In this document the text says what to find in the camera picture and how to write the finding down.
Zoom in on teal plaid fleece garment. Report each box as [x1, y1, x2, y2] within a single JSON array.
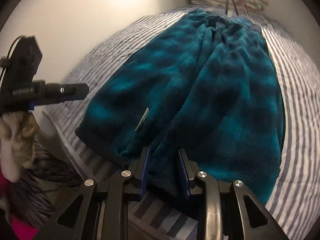
[[76, 9, 285, 204]]

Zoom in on gloved left hand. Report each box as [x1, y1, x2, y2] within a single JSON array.
[[1, 112, 40, 183]]

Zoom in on blue white striped bed cover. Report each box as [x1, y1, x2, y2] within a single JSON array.
[[44, 8, 319, 239]]

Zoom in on black tripod stand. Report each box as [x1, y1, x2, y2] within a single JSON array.
[[225, 0, 250, 18]]

